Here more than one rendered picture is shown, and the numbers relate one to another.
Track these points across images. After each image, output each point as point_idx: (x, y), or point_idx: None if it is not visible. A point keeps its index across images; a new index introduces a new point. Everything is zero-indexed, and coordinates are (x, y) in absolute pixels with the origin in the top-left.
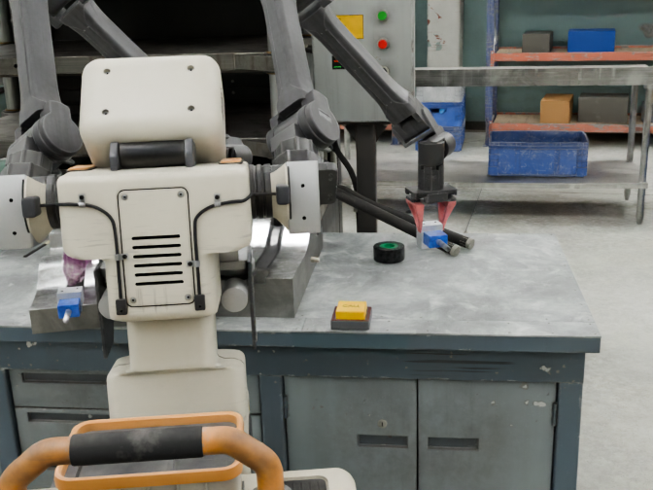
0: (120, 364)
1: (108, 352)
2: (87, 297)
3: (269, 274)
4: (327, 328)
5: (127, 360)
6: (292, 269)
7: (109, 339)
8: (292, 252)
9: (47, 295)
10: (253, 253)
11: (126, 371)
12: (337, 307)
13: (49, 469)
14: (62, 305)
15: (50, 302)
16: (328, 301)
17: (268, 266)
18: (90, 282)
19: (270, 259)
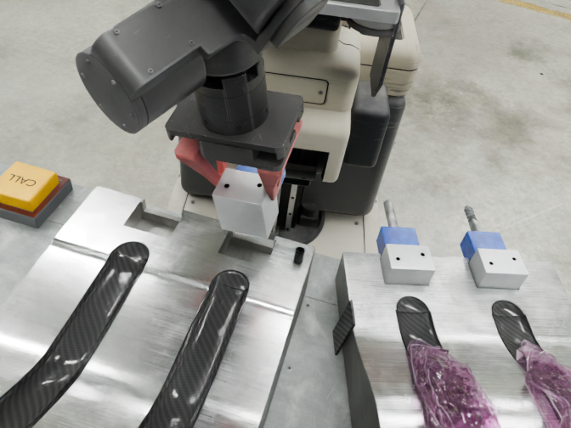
0: (350, 46)
1: (370, 76)
2: (469, 284)
3: (131, 209)
4: (75, 194)
5: (346, 53)
6: (76, 218)
7: (373, 73)
8: (14, 340)
9: (557, 318)
10: (115, 363)
11: (342, 28)
12: (46, 180)
13: None
14: (491, 232)
15: (530, 280)
16: (16, 280)
17: (117, 244)
18: (494, 348)
19: (86, 319)
